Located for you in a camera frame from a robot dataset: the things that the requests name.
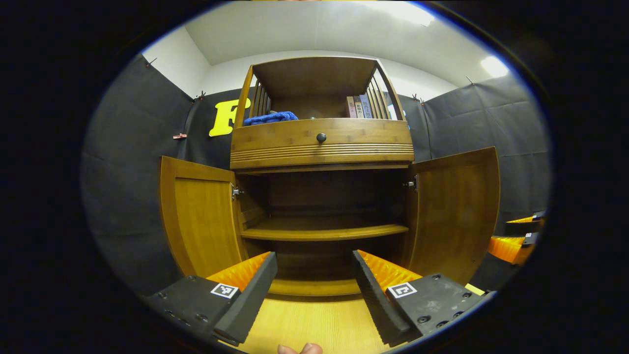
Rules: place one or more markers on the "pink standing book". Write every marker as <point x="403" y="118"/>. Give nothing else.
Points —
<point x="351" y="107"/>

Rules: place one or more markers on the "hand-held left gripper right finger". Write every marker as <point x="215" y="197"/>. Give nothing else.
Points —
<point x="371" y="295"/>

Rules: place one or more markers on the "black backdrop cloth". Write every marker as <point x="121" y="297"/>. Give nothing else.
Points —
<point x="132" y="206"/>

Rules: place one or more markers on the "wooden inner cabinet shelf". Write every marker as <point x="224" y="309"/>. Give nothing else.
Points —
<point x="324" y="230"/>

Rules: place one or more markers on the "lilac standing book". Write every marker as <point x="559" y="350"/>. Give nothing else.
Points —
<point x="366" y="106"/>

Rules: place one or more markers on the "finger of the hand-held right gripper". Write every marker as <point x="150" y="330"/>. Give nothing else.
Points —
<point x="508" y="248"/>
<point x="528" y="226"/>

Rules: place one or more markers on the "large ceiling light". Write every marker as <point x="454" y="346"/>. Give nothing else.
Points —
<point x="410" y="11"/>

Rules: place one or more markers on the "small ceiling light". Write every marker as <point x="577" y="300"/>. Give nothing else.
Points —
<point x="494" y="67"/>

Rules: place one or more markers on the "metal door hinge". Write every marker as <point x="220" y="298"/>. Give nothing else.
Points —
<point x="412" y="184"/>
<point x="236" y="191"/>

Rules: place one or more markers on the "wooden shoe cabinet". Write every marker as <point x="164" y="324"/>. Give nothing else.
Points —
<point x="319" y="152"/>

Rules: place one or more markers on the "grey standing book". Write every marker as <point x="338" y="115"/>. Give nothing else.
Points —
<point x="358" y="107"/>

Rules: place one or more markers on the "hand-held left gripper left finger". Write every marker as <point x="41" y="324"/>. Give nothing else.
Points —
<point x="250" y="300"/>

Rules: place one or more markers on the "wooden cabinet drawer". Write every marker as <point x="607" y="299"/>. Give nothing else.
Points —
<point x="275" y="137"/>

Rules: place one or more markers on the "blue knitted cloth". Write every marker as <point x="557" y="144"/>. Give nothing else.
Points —
<point x="270" y="118"/>

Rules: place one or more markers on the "black round drawer knob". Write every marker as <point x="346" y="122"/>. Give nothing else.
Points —
<point x="321" y="137"/>

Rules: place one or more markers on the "wooden shoe cabinet door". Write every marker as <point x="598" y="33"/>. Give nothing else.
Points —
<point x="457" y="211"/>
<point x="201" y="221"/>

